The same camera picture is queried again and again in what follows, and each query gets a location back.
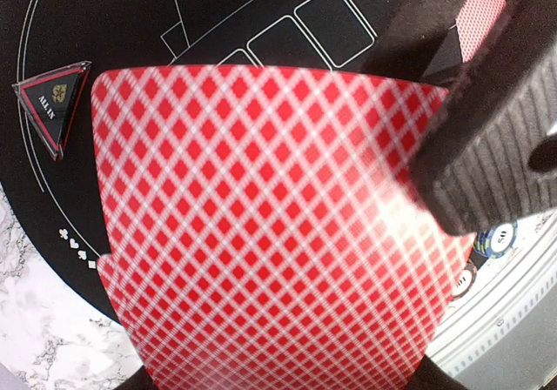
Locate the round black poker mat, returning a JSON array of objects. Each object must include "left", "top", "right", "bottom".
[{"left": 1, "top": 0, "right": 400, "bottom": 319}]

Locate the white red chip stack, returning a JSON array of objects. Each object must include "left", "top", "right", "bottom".
[{"left": 452, "top": 262, "right": 477, "bottom": 300}]

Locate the red playing card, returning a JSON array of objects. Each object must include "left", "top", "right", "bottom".
[
  {"left": 456, "top": 0, "right": 507, "bottom": 62},
  {"left": 91, "top": 65, "right": 473, "bottom": 389}
]

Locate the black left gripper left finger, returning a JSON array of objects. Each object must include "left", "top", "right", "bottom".
[{"left": 361, "top": 0, "right": 466, "bottom": 81}]

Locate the red triangular all-in marker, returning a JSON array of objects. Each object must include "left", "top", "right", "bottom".
[{"left": 12, "top": 60, "right": 92, "bottom": 161}]

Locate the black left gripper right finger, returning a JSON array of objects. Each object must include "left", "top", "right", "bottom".
[{"left": 410, "top": 0, "right": 556, "bottom": 236}]

